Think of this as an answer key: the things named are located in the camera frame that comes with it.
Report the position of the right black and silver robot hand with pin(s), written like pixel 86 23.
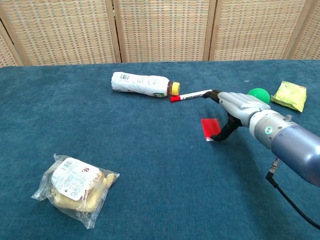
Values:
pixel 240 105

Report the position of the green ball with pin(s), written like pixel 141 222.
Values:
pixel 260 93

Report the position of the yellow green snack packet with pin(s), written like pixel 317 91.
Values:
pixel 290 96

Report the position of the white marker red cap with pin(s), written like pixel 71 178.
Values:
pixel 190 96

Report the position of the woven bamboo screen panel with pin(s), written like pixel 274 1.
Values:
pixel 255 30
pixel 6 56
pixel 70 32
pixel 310 37
pixel 162 30

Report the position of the white labelled bottle yellow cap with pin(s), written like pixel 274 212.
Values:
pixel 140 83

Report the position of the blue table mat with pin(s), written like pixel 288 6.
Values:
pixel 125 150

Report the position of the bread in clear plastic bag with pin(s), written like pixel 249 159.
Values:
pixel 75 185

